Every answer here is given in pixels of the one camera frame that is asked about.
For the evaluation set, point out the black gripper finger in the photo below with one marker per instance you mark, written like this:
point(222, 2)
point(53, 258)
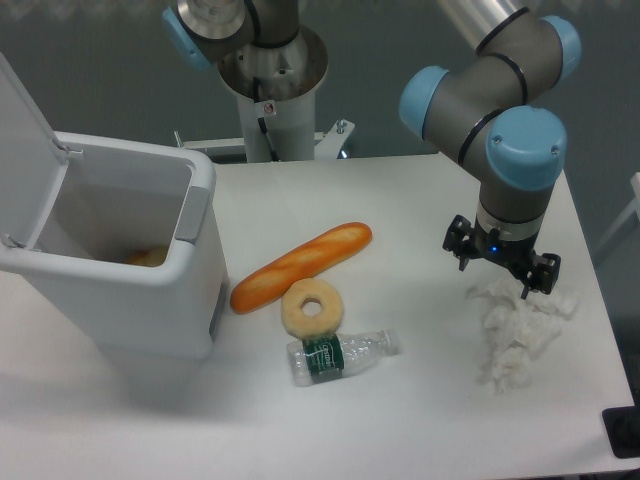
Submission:
point(537, 273)
point(459, 240)

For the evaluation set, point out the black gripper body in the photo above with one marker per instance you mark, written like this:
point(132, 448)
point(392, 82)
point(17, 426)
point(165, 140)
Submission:
point(509, 245)

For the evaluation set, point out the white trash can lid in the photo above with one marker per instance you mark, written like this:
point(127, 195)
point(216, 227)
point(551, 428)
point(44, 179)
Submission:
point(34, 164)

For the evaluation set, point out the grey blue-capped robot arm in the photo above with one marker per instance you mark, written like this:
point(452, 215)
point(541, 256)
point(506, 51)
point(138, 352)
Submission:
point(482, 118)

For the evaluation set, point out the food scraps inside trash can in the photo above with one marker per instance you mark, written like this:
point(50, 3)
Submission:
point(150, 258)

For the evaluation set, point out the white trash can body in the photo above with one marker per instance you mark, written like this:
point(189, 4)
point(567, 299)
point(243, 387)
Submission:
point(155, 324)

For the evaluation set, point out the crumpled white tissue paper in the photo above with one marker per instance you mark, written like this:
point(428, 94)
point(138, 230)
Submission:
point(519, 330)

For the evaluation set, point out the orange toy baguette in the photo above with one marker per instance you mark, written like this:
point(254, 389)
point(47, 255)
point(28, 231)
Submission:
point(271, 281)

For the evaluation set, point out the black device at table corner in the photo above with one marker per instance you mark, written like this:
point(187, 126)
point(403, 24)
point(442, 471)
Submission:
point(622, 428)

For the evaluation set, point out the clear bottle green label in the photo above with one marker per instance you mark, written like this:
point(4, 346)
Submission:
point(336, 356)

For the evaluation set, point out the white frame at right edge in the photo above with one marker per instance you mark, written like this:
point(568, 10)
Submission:
point(622, 226)

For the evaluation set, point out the white mounting bracket with bolts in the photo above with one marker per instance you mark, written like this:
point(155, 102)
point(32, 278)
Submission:
point(328, 145)

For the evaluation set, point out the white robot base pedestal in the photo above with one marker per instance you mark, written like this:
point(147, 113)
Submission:
point(275, 91)

